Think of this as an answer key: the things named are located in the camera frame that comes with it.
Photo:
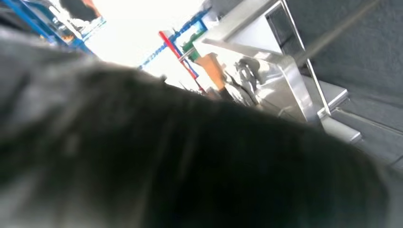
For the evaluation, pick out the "blue metal shelf rack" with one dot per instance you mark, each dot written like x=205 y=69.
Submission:
x=31 y=22

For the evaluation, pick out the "green plastic crate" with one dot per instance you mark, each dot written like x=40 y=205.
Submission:
x=190 y=52

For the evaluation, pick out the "blue metal frame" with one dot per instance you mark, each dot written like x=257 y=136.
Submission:
x=185 y=28

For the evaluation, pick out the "red and blue pole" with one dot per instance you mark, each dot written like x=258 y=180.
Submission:
x=176 y=53

